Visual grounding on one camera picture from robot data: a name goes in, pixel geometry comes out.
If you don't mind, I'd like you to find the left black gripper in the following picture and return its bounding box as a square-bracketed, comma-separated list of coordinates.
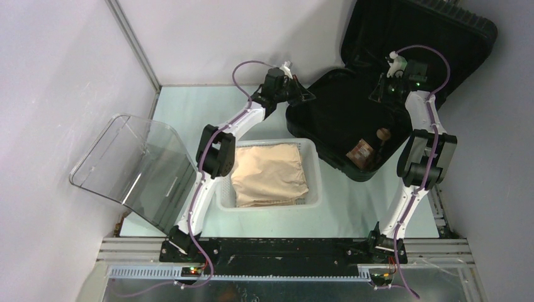
[273, 74, 314, 106]

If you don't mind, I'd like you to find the black ribbed hard-shell suitcase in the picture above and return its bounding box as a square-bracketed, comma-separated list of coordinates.
[285, 1, 498, 182]

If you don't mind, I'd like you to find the beige cloth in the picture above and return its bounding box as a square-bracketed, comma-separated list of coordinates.
[230, 143, 309, 208]

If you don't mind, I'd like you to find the white perforated plastic basket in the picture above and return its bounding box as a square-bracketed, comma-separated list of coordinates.
[214, 138, 322, 212]

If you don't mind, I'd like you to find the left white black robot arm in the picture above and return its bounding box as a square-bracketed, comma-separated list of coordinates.
[168, 61, 316, 262]

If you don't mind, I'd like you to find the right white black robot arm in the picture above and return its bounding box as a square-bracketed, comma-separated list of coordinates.
[366, 57, 457, 263]

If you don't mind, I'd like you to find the round wooden brush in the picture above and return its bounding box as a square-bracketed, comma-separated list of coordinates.
[376, 128, 391, 146]

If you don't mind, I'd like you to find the clear acrylic bin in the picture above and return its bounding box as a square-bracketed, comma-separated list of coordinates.
[69, 114, 197, 235]

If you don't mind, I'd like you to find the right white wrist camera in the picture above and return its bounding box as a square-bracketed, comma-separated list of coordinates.
[386, 51, 407, 78]

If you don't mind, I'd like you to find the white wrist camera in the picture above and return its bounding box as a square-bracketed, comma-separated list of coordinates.
[386, 51, 407, 78]
[278, 60, 293, 79]

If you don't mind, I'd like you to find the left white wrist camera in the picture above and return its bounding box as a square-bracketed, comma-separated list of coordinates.
[278, 60, 293, 79]

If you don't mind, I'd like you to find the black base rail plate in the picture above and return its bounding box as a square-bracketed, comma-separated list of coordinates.
[159, 237, 394, 277]

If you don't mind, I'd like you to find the aluminium frame rail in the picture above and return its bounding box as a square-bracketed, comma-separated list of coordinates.
[96, 237, 475, 283]

